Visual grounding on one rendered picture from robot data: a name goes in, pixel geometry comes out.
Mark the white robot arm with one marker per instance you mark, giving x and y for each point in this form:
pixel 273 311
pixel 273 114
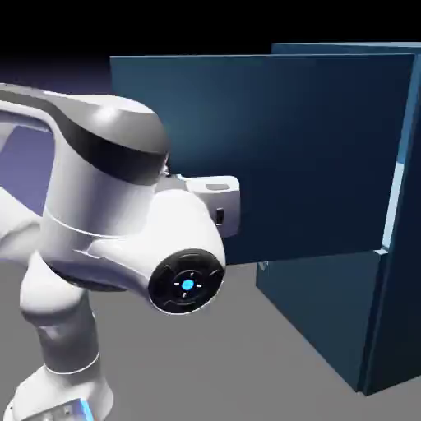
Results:
pixel 98 204

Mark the blue cabinet door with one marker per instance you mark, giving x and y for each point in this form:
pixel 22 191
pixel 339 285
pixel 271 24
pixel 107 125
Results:
pixel 322 312
pixel 296 148

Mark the blue cabinet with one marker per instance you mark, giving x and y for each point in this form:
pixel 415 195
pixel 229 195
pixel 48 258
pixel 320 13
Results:
pixel 404 296

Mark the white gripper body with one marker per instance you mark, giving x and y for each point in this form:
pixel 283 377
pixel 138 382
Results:
pixel 223 200

